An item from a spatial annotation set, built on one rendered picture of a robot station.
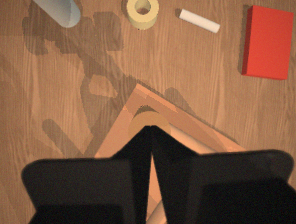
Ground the red rectangular block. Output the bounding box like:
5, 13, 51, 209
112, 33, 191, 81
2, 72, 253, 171
241, 5, 294, 80

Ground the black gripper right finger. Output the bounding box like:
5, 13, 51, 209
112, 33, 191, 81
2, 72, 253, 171
151, 125, 294, 224

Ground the white glue bottle with red cap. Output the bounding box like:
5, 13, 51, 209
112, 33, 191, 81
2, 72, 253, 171
33, 0, 81, 28

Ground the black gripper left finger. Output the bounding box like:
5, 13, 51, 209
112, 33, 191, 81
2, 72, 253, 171
21, 125, 152, 224

